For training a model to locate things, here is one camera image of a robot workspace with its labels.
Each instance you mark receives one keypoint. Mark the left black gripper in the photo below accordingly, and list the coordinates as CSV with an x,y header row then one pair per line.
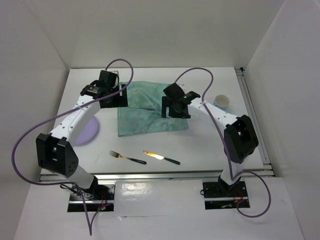
x,y
120,101

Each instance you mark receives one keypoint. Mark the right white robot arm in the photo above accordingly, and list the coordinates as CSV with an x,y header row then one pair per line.
x,y
237,132

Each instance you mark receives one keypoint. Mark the lilac plastic plate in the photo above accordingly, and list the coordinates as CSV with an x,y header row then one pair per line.
x,y
89,132

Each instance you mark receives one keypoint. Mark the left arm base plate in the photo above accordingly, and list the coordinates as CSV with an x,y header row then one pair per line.
x,y
104,202

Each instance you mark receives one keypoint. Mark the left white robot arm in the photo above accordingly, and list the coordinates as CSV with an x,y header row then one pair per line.
x,y
55,150

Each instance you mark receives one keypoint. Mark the gold fork green handle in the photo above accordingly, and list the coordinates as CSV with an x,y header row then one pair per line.
x,y
119,156

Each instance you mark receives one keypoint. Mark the right side aluminium rail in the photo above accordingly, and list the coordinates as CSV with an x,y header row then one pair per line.
x,y
252,114

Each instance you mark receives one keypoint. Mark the gold knife green handle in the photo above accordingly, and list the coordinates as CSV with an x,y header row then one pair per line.
x,y
160,157

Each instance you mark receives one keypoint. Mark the light blue mug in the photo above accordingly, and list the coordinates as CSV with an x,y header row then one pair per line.
x,y
221,101

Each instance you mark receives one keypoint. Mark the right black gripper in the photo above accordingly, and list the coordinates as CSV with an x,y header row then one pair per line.
x,y
166,103

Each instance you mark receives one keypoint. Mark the aluminium rail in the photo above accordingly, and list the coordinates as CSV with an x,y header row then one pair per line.
x,y
266,172
252,114

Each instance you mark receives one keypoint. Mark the front aluminium rail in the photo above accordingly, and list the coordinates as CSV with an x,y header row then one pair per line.
x,y
266,172

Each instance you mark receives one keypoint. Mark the teal patterned cloth napkin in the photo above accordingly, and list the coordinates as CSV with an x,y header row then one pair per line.
x,y
143,113

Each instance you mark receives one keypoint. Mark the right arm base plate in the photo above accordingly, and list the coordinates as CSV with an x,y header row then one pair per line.
x,y
215,199

